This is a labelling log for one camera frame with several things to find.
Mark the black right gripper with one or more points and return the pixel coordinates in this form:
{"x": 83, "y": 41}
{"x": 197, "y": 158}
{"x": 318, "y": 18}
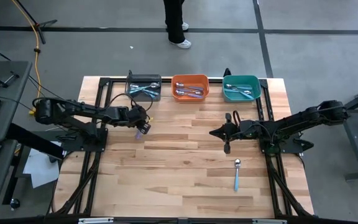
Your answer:
{"x": 235, "y": 132}

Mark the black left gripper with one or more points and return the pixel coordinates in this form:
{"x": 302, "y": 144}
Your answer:
{"x": 132, "y": 123}

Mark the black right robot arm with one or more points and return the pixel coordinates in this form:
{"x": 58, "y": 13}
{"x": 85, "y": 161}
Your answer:
{"x": 306, "y": 116}

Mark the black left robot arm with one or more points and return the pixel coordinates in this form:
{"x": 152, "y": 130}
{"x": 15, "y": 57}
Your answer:
{"x": 73, "y": 109}

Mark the grey plastic bin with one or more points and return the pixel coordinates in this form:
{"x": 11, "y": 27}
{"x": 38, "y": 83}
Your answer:
{"x": 143, "y": 76}

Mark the teal plastic bin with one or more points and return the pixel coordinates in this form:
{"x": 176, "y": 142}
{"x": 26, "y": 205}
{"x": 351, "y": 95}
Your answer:
{"x": 242, "y": 81}

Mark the orange plastic bin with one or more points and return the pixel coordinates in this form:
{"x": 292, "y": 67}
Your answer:
{"x": 190, "y": 80}

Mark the white paper sheet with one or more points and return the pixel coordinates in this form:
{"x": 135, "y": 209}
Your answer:
{"x": 42, "y": 171}

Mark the person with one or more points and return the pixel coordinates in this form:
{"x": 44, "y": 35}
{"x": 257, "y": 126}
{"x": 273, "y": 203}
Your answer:
{"x": 174, "y": 21}

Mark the black tripod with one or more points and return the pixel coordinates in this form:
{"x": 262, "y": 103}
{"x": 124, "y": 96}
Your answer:
{"x": 38, "y": 25}

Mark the black round knob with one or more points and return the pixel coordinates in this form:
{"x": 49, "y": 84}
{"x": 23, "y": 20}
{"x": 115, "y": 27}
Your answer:
{"x": 15, "y": 203}

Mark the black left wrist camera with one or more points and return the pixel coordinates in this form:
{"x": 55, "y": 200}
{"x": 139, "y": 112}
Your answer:
{"x": 137, "y": 112}

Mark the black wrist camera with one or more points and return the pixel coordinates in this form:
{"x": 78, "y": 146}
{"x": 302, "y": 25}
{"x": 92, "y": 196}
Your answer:
{"x": 137, "y": 112}
{"x": 245, "y": 124}

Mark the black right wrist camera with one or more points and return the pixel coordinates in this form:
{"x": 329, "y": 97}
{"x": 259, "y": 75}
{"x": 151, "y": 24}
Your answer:
{"x": 245, "y": 124}

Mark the black aluminium table frame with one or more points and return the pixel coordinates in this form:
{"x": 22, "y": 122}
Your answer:
{"x": 98, "y": 143}

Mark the silver metal bracket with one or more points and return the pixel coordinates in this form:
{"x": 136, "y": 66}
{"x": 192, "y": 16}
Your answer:
{"x": 95, "y": 221}
{"x": 269, "y": 221}

